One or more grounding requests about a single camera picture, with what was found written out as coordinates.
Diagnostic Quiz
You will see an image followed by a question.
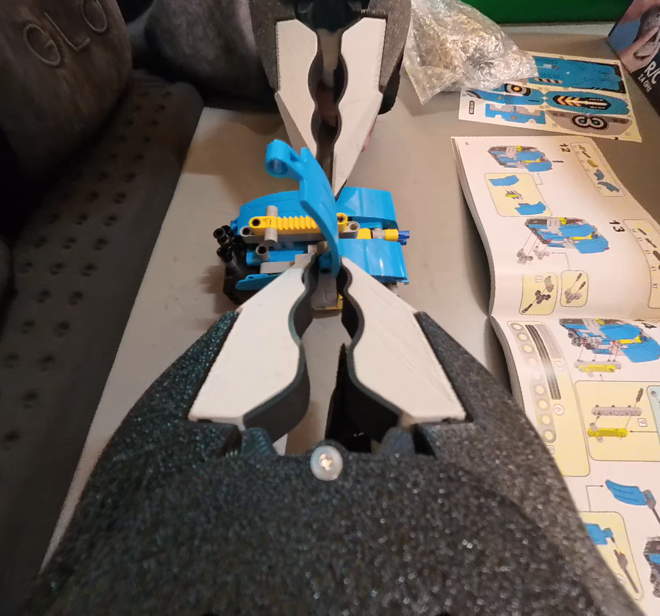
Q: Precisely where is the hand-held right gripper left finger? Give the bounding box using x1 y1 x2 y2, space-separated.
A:
188 265 312 441

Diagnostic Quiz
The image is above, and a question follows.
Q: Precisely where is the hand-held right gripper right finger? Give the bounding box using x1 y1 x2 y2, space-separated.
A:
338 257 467 439

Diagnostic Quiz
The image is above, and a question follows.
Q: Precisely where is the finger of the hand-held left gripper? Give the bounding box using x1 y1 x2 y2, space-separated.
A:
331 16 387 197
275 19 328 171

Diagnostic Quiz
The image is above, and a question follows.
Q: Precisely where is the narrow blue curved arc piece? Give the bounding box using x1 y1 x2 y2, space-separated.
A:
265 139 342 273

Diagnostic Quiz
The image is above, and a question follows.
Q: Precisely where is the blue yellow toy brick model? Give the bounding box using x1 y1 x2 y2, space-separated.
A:
213 185 411 314

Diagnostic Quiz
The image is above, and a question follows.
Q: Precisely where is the person's left forearm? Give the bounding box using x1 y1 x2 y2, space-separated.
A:
129 0 276 109

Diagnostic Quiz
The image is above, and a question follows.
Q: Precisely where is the grey desk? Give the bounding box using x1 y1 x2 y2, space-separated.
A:
41 20 660 575

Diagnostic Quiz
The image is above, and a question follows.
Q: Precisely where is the person's left hand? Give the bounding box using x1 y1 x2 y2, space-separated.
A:
315 84 339 128

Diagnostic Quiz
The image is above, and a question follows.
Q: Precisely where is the clear plastic bag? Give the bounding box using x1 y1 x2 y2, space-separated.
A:
404 0 540 105

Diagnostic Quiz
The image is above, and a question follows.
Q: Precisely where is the white instruction booklet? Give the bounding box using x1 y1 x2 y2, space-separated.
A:
450 135 660 616

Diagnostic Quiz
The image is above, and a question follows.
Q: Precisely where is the printed paper sheet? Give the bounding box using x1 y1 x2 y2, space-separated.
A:
457 51 644 143

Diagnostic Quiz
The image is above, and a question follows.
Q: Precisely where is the dark blue toy kit box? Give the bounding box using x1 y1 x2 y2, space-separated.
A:
607 0 660 102

